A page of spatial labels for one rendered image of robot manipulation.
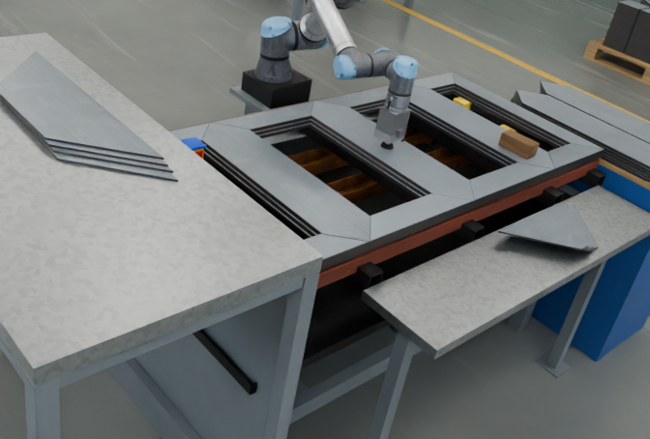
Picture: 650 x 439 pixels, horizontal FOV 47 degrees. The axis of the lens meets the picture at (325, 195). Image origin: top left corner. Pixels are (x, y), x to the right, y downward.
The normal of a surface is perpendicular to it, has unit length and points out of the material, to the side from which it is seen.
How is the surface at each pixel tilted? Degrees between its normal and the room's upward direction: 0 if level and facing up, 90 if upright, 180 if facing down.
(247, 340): 90
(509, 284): 0
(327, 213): 0
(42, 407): 90
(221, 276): 0
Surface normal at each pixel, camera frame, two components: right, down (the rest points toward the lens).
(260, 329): -0.74, 0.24
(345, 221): 0.16, -0.85
